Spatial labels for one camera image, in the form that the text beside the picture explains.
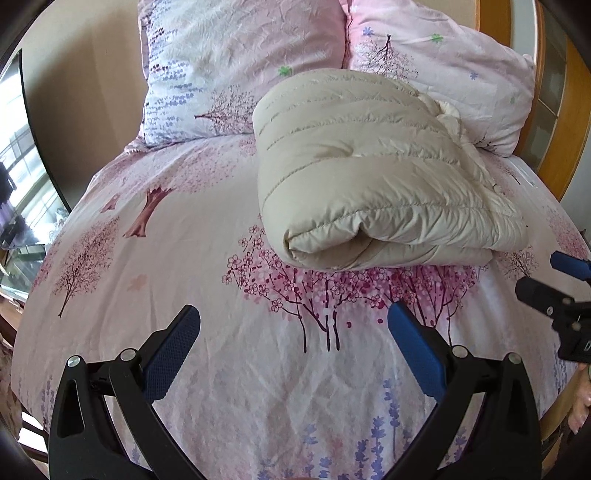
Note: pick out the white lavender-print pillow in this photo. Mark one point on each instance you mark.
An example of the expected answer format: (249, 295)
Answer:
(217, 69)

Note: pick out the beige duvet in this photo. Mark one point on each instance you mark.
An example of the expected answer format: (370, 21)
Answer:
(369, 184)

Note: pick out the person's right hand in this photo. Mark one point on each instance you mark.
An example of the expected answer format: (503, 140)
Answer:
(582, 406)

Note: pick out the wall mirror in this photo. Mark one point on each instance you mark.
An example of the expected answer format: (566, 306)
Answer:
(27, 161)

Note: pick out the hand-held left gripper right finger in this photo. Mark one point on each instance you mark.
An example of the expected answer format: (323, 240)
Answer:
(418, 353)

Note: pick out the pink floral bed sheet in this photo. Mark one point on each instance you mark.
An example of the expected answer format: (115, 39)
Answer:
(194, 258)

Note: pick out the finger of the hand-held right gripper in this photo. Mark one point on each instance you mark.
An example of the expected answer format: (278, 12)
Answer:
(567, 264)
(535, 293)

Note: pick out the pink tree-print pillow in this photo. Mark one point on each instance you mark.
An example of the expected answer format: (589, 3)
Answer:
(443, 60)

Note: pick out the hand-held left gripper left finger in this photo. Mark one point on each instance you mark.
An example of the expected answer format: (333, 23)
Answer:
(171, 355)

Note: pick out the wooden headboard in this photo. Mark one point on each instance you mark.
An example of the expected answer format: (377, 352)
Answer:
(561, 138)

